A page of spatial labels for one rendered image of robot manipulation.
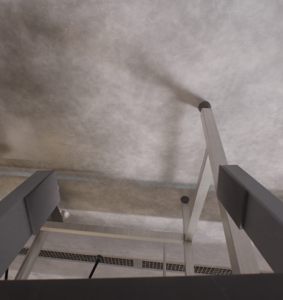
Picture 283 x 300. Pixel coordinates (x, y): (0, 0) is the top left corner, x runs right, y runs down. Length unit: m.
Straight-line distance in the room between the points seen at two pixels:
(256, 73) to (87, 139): 0.61
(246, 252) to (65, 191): 0.93
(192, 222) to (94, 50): 0.65
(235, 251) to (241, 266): 0.02
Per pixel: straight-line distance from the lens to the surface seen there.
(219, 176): 0.17
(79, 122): 0.82
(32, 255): 1.11
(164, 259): 1.34
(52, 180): 0.16
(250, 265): 0.39
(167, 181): 0.96
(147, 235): 0.93
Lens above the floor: 0.63
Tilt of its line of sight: 49 degrees down
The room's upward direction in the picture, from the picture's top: 171 degrees counter-clockwise
